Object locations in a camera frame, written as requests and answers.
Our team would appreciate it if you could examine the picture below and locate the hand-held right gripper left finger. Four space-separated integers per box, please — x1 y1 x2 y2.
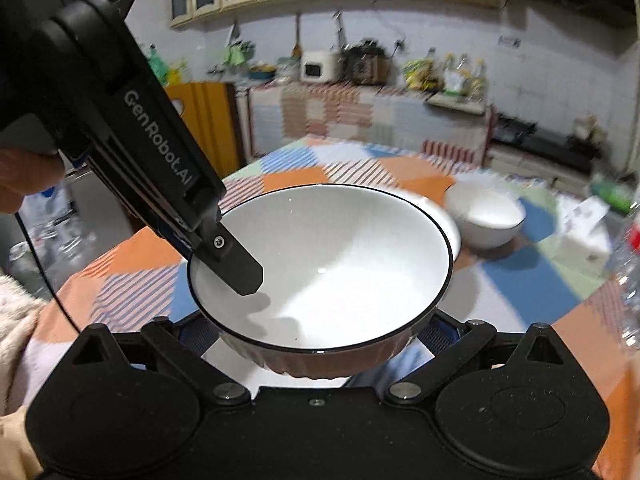
67 312 252 406

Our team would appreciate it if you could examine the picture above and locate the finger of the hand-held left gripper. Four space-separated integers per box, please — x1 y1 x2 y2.
87 152 201 260
190 219 265 297

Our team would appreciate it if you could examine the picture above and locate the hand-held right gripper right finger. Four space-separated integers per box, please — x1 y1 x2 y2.
385 310 569 404

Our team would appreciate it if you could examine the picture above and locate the white ribbed bowl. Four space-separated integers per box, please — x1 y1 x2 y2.
444 179 527 252
425 199 462 262
186 185 454 380

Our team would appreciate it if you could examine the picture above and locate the person's left hand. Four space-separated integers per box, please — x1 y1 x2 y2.
0 148 67 217

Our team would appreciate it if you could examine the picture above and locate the green detergent bottle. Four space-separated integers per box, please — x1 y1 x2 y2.
147 44 171 84

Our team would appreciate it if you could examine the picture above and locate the checkered tablecloth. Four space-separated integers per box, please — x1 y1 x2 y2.
24 134 640 480

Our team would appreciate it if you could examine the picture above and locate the green rag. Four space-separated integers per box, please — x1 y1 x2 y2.
224 40 252 69

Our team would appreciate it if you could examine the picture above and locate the white tissue pack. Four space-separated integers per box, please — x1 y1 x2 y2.
554 194 614 274

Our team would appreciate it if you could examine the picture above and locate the striped counter cloth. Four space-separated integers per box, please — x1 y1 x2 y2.
247 82 492 162

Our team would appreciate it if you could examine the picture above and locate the red label water bottle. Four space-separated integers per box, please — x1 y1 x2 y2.
606 209 640 352

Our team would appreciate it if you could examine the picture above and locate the white rice cooker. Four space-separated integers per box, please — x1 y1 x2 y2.
299 49 341 84

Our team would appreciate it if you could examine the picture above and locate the black gas stove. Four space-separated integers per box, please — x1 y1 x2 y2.
491 116 607 172

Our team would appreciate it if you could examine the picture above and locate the white cutting board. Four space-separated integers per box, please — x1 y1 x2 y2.
426 91 489 112

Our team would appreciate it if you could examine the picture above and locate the black pressure cooker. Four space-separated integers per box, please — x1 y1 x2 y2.
344 42 389 86

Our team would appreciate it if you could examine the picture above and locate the yellow oil bottle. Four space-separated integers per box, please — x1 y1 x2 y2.
473 57 489 100

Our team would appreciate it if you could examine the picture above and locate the white label oil bottle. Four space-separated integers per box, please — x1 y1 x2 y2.
443 53 474 95

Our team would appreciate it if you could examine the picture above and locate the yellow green snack bag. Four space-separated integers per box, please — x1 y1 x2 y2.
403 57 431 92

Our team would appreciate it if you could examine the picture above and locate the dark oil bottle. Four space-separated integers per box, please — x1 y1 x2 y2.
424 49 444 92

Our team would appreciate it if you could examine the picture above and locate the thin black cable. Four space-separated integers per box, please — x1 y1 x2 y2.
14 210 82 335

